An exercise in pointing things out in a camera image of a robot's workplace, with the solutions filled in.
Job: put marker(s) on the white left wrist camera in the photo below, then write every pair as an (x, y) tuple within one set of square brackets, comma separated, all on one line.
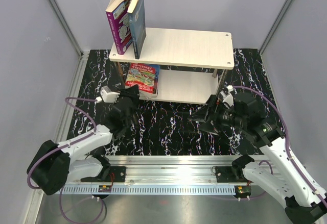
[(107, 96)]

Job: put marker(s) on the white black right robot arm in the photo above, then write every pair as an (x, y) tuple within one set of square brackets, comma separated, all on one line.
[(303, 199)]

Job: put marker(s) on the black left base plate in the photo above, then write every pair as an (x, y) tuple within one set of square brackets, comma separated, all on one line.
[(109, 174)]

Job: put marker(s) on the Jane Eyre book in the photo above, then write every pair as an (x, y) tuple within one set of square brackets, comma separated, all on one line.
[(157, 68)]

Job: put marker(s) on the two-tier light wooden shelf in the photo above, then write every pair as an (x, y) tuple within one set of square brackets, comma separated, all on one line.
[(202, 52)]

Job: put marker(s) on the red 13-Storey Treehouse book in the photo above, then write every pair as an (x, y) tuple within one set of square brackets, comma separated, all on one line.
[(142, 75)]

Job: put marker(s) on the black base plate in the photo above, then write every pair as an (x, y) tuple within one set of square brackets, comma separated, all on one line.
[(229, 174), (109, 174)]

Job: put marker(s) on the slotted white cable duct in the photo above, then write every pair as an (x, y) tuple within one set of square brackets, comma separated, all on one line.
[(96, 189)]

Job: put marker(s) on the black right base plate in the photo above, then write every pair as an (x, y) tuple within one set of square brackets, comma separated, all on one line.
[(229, 174)]

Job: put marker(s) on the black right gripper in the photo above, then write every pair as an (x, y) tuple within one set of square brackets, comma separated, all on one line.
[(202, 115)]

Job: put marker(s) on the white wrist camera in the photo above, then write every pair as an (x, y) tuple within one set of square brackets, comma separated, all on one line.
[(227, 97), (107, 96)]

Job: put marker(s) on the dark blue book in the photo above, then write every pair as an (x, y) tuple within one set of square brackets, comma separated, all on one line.
[(136, 15)]

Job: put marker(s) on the black marble pattern mat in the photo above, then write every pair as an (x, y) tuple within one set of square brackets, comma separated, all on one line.
[(163, 128)]

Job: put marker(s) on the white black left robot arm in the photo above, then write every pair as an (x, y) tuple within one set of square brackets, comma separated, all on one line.
[(42, 165)]

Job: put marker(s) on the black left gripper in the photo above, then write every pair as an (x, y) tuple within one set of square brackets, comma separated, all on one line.
[(133, 92)]

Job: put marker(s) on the aluminium mounting rail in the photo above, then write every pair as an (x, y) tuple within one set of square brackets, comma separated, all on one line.
[(144, 170)]

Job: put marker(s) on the purple puzzle book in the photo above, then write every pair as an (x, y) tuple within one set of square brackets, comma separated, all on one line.
[(118, 19)]

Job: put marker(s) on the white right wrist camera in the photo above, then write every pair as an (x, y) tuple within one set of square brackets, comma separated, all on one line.
[(227, 97)]

